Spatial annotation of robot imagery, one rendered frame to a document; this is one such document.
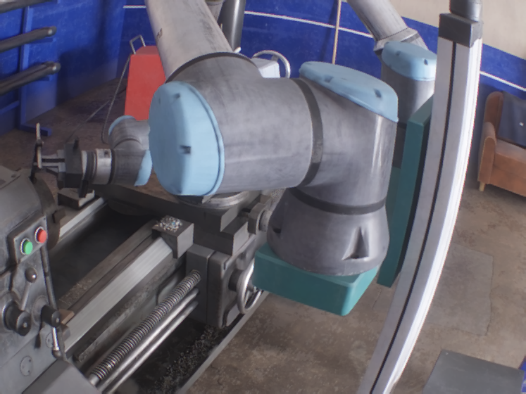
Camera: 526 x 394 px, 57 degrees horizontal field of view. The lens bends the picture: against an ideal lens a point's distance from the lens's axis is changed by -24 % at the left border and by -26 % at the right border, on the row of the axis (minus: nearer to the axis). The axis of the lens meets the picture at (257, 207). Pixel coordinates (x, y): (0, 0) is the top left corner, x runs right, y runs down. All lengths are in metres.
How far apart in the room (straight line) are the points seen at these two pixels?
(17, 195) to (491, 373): 1.33
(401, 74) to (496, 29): 4.37
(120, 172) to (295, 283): 0.70
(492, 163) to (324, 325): 2.56
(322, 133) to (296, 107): 0.05
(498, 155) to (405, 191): 4.07
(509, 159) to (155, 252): 3.70
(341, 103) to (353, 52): 4.98
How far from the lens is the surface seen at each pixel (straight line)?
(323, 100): 0.78
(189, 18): 0.94
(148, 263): 1.82
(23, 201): 1.18
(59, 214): 1.50
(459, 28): 0.85
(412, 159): 0.92
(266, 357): 2.76
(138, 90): 4.84
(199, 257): 1.95
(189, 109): 0.71
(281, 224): 0.90
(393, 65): 1.24
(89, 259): 2.04
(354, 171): 0.81
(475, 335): 3.18
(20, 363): 1.30
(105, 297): 1.65
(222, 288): 1.97
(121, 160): 1.47
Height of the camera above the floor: 1.83
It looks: 27 degrees down
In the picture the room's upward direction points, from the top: 6 degrees clockwise
